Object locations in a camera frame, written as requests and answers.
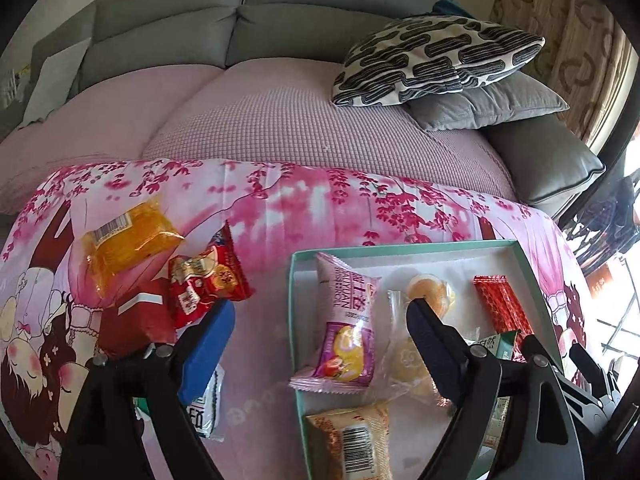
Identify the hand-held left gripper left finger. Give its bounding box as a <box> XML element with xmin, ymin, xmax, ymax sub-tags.
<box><xmin>57</xmin><ymin>300</ymin><xmax>236</xmax><ymax>480</ymax></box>

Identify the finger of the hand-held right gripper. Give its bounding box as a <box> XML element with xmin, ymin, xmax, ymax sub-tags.
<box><xmin>570</xmin><ymin>344</ymin><xmax>608</xmax><ymax>397</ymax></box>
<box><xmin>606</xmin><ymin>369</ymin><xmax>625</xmax><ymax>403</ymax></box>

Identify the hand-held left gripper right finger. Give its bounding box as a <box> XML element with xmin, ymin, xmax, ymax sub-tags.
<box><xmin>406</xmin><ymin>299</ymin><xmax>588</xmax><ymax>480</ymax></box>

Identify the green white biscuit packet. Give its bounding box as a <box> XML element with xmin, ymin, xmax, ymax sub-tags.
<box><xmin>134</xmin><ymin>360</ymin><xmax>225</xmax><ymax>442</ymax></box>

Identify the small round pastry packet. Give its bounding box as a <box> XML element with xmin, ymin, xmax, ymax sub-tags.
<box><xmin>405</xmin><ymin>272</ymin><xmax>457</xmax><ymax>320</ymax></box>

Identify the red festive snack packet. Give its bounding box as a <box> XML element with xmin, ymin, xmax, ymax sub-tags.
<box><xmin>167</xmin><ymin>220</ymin><xmax>253</xmax><ymax>331</ymax></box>

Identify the dark red snack packet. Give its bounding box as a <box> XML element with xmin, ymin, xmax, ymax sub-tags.
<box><xmin>97</xmin><ymin>279</ymin><xmax>178</xmax><ymax>361</ymax></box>

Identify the cream biscuit packet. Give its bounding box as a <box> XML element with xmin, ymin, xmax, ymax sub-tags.
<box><xmin>480</xmin><ymin>395</ymin><xmax>511</xmax><ymax>453</ymax></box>

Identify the red patterned snack packet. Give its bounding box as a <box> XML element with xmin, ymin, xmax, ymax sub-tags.
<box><xmin>473</xmin><ymin>275</ymin><xmax>535</xmax><ymax>348</ymax></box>

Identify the teal shallow box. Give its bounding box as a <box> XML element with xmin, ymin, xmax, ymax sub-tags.
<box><xmin>287</xmin><ymin>239</ymin><xmax>568</xmax><ymax>480</ymax></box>

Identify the pink swiss roll packet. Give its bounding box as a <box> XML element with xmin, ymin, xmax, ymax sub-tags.
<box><xmin>289</xmin><ymin>252</ymin><xmax>381</xmax><ymax>392</ymax></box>

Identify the beige orange-print bread packet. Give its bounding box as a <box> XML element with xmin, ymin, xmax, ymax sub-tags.
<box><xmin>305</xmin><ymin>402</ymin><xmax>392</xmax><ymax>480</ymax></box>

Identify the yellow bread packet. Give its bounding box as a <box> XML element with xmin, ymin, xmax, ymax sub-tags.
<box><xmin>81</xmin><ymin>195</ymin><xmax>185</xmax><ymax>306</ymax></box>

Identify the clear bun packet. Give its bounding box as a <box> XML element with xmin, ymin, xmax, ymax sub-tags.
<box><xmin>385</xmin><ymin>290</ymin><xmax>453</xmax><ymax>408</ymax></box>

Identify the black metal chair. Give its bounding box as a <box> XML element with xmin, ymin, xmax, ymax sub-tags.
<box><xmin>560</xmin><ymin>157</ymin><xmax>640</xmax><ymax>271</ymax></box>

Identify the pink printed blanket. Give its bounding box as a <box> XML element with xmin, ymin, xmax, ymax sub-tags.
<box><xmin>0</xmin><ymin>157</ymin><xmax>601</xmax><ymax>480</ymax></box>

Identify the pink waffle sofa cover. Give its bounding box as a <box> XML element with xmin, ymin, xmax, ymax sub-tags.
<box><xmin>0</xmin><ymin>57</ymin><xmax>516</xmax><ymax>213</ymax></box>

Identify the black white patterned pillow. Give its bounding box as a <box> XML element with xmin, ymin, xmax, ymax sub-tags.
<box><xmin>331</xmin><ymin>15</ymin><xmax>546</xmax><ymax>109</ymax></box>

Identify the light grey pillow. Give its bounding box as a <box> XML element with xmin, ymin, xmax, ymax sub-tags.
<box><xmin>20</xmin><ymin>37</ymin><xmax>92</xmax><ymax>128</ymax></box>

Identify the white rack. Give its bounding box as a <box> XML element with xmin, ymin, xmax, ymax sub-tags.
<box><xmin>0</xmin><ymin>67</ymin><xmax>31</xmax><ymax>111</ymax></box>

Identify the beige patterned curtain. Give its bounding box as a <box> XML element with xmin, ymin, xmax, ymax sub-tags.
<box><xmin>487</xmin><ymin>0</ymin><xmax>640</xmax><ymax>151</ymax></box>

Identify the blue cloth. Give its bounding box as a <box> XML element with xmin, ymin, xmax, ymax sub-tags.
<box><xmin>432</xmin><ymin>0</ymin><xmax>481</xmax><ymax>20</ymax></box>

